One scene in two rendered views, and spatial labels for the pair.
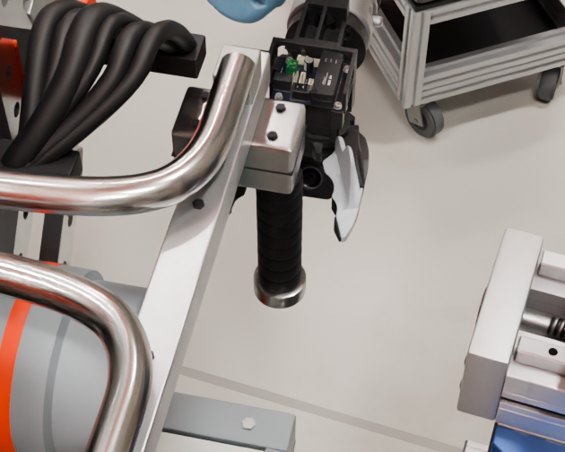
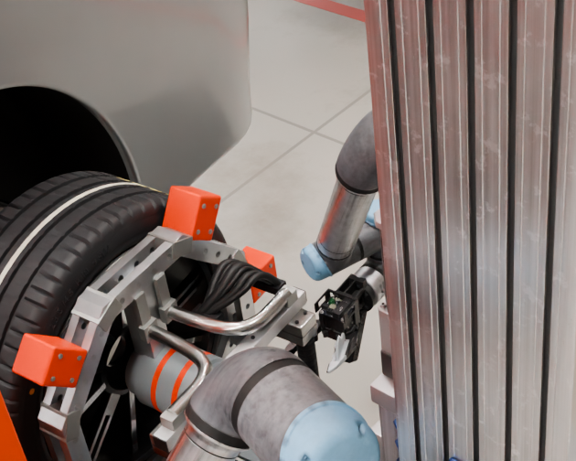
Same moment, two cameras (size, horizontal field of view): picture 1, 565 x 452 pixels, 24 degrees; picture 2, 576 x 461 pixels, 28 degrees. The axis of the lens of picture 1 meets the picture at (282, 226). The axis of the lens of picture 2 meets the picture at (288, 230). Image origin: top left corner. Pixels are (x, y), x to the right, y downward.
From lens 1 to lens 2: 131 cm
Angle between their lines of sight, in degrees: 23
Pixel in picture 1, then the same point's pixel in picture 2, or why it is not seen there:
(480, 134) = not seen: hidden behind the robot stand
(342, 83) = (348, 311)
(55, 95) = (216, 290)
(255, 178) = (291, 337)
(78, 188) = (210, 322)
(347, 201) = (336, 358)
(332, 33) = (357, 292)
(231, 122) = (272, 311)
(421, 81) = not seen: hidden behind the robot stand
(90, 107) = (227, 296)
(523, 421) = not seen: outside the picture
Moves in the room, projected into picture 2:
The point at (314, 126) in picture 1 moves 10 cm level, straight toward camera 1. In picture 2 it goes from (336, 327) to (316, 361)
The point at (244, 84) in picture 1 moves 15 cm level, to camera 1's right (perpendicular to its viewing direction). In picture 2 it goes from (282, 299) to (359, 314)
